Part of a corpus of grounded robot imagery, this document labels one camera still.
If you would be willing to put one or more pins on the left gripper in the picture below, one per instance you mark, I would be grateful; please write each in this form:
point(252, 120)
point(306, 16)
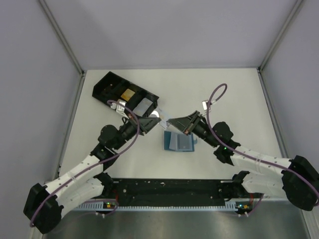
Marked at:
point(139, 125)

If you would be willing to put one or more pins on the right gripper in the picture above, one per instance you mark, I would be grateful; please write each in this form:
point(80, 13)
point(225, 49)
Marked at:
point(193, 123)

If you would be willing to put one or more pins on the white credit card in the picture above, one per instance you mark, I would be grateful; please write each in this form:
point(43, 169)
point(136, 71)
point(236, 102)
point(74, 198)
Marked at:
point(163, 116)

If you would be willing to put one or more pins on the blue card holder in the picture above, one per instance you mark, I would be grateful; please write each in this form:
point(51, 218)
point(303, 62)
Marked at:
point(179, 142)

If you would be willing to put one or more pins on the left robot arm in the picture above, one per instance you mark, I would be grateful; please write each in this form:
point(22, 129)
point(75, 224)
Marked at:
point(47, 204)

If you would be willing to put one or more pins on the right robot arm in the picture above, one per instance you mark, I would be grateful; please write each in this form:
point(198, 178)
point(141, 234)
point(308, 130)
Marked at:
point(294, 179)

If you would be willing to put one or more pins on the white card in tray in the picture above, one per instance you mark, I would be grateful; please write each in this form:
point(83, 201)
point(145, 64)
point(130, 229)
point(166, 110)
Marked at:
point(142, 107)

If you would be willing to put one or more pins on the upper gold card in tray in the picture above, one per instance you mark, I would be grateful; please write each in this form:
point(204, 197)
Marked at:
point(127, 94)

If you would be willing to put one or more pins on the black organizer tray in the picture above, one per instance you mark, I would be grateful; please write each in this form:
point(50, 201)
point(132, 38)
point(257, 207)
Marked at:
point(111, 87)

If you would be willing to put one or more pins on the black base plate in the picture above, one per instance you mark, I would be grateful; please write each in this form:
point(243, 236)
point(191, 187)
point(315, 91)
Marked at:
point(172, 192)

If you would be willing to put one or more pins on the left aluminium frame post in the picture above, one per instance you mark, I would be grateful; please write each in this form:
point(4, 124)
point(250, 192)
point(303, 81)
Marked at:
point(60, 35)

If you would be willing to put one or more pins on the aluminium frame post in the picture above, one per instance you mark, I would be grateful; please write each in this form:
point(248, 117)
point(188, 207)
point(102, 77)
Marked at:
point(298, 5)
point(60, 35)

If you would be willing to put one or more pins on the right aluminium frame post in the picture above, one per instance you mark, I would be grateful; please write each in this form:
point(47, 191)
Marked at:
point(298, 5)

